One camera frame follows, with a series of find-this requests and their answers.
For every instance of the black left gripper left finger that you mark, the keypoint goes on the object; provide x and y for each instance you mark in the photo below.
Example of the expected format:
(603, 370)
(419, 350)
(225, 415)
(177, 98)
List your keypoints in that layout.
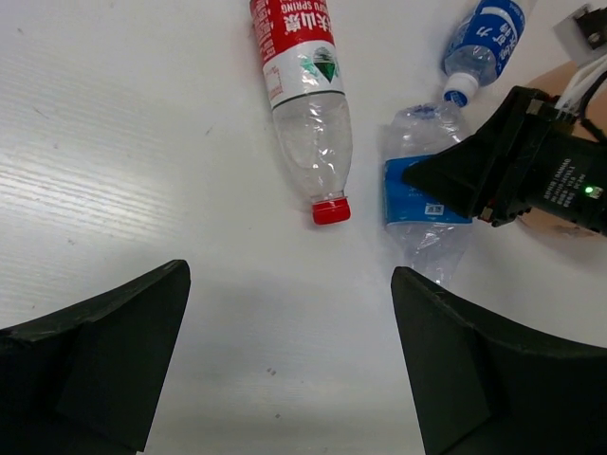
(87, 379)

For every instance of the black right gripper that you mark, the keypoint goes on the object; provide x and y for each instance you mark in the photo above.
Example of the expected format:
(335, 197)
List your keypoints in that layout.
(525, 157)

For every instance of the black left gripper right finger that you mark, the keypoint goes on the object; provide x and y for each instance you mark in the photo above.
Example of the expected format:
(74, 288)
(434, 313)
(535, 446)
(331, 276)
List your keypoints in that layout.
(485, 384)

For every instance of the blue label bottle blue cap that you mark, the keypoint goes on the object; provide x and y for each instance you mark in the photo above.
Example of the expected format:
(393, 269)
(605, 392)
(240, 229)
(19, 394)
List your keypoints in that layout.
(433, 239)

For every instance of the red label clear bottle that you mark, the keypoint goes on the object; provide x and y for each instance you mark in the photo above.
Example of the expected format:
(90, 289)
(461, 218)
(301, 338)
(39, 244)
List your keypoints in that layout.
(307, 99)

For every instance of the orange plastic bin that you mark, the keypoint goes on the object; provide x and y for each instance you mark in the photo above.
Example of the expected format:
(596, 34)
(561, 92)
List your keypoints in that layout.
(540, 222)

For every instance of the blue label bottle white neck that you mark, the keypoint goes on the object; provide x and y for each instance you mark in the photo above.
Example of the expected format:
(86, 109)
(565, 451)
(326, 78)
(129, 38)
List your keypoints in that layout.
(481, 46)

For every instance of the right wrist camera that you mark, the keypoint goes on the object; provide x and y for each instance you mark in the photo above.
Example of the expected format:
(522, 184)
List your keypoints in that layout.
(582, 34)

